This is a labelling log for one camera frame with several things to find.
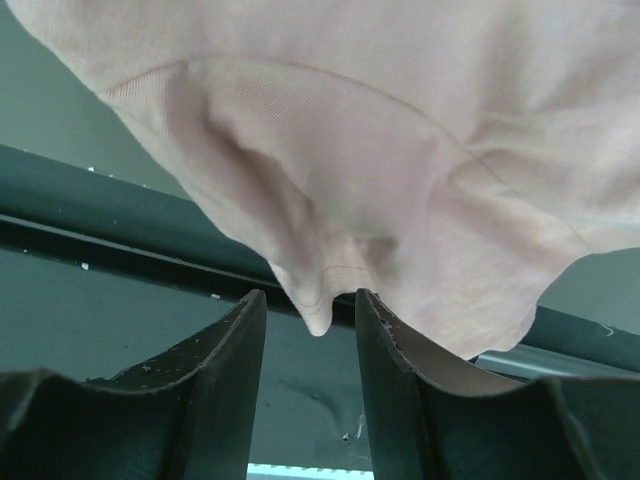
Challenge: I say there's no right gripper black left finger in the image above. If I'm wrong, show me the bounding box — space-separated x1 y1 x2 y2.
1 290 266 479

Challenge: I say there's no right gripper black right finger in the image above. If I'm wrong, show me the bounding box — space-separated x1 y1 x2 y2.
355 290 639 479

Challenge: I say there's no pink printed t-shirt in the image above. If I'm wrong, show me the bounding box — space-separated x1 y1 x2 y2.
9 1 639 359

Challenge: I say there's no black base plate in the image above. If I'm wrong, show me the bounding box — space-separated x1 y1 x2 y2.
1 147 639 472

